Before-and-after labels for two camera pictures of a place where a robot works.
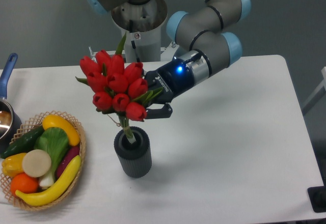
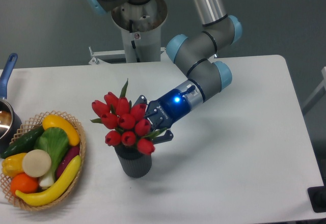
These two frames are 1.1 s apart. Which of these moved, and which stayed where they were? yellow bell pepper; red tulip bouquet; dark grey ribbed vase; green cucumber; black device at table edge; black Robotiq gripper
Moved: black Robotiq gripper; red tulip bouquet
Stayed: yellow bell pepper; green cucumber; black device at table edge; dark grey ribbed vase
